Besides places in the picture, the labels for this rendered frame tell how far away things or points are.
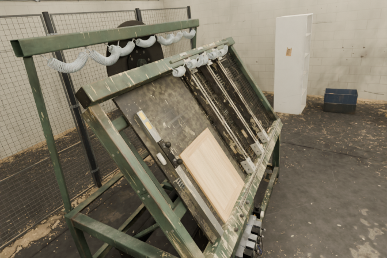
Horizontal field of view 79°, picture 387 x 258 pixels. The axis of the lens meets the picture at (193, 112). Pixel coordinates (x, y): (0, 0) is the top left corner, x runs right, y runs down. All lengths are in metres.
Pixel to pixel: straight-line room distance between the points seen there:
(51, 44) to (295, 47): 4.48
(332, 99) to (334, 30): 1.69
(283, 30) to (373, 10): 2.02
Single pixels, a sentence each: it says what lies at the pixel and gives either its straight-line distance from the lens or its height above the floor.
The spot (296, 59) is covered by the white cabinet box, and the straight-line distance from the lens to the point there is 5.33.
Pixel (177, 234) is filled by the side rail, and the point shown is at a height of 1.13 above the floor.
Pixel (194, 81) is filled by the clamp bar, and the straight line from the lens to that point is 1.98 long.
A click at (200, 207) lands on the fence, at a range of 1.58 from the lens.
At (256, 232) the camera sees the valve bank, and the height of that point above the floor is 0.76.
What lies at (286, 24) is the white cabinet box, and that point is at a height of 1.91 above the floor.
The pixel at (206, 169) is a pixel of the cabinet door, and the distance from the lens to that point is 1.74.
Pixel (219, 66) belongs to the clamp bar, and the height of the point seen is 1.72.
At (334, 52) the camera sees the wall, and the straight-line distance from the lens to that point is 6.64.
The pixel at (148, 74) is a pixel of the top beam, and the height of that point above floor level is 1.89.
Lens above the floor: 2.20
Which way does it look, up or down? 22 degrees down
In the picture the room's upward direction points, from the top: 7 degrees counter-clockwise
